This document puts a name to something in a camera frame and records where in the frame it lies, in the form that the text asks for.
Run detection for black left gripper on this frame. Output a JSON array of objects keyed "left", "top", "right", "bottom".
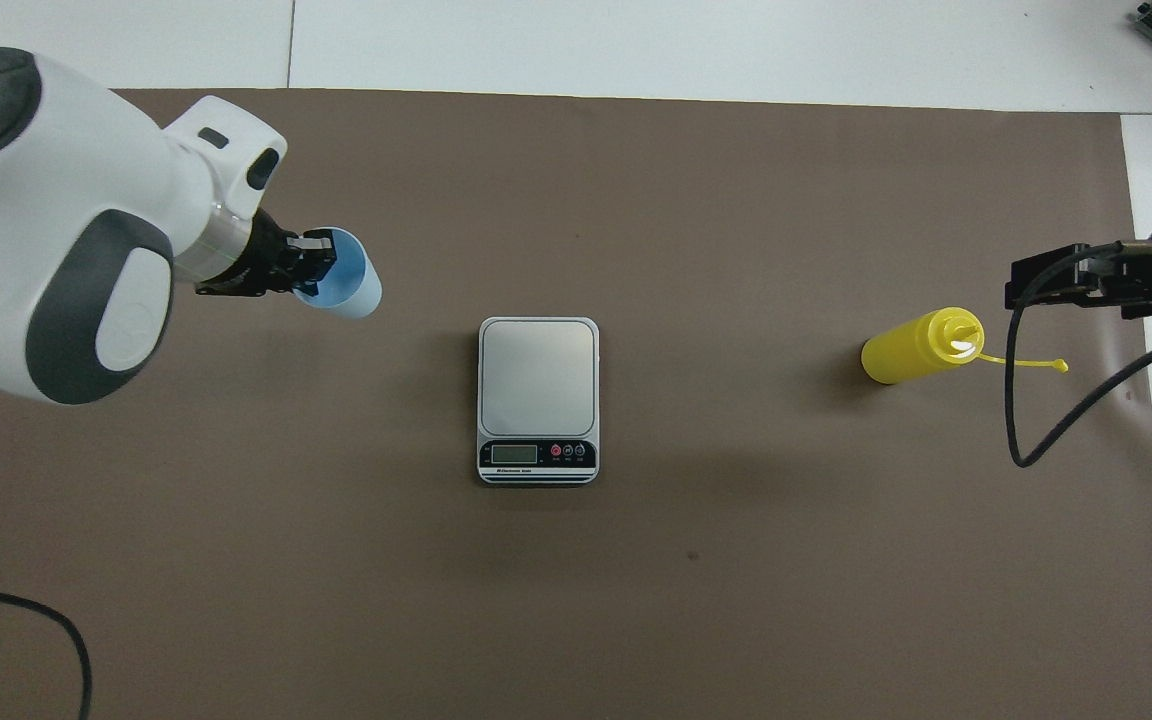
[{"left": 194, "top": 210, "right": 338, "bottom": 299}]

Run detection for light blue plastic cup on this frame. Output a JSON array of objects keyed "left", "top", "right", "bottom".
[{"left": 293, "top": 227, "right": 383, "bottom": 321}]

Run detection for yellow squeeze bottle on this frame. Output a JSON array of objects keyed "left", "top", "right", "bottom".
[{"left": 860, "top": 306, "right": 1070, "bottom": 386}]

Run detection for silver digital kitchen scale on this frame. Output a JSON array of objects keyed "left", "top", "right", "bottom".
[{"left": 477, "top": 317, "right": 601, "bottom": 487}]

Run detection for brown paper table mat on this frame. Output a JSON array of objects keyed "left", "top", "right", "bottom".
[{"left": 0, "top": 88, "right": 1152, "bottom": 720}]

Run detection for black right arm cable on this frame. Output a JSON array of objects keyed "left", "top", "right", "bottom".
[{"left": 1004, "top": 243, "right": 1152, "bottom": 469}]

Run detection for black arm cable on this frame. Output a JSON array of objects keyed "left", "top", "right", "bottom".
[
  {"left": 1004, "top": 243, "right": 1152, "bottom": 469},
  {"left": 0, "top": 583, "right": 94, "bottom": 720}
]

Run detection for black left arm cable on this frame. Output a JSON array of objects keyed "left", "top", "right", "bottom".
[{"left": 0, "top": 583, "right": 94, "bottom": 720}]

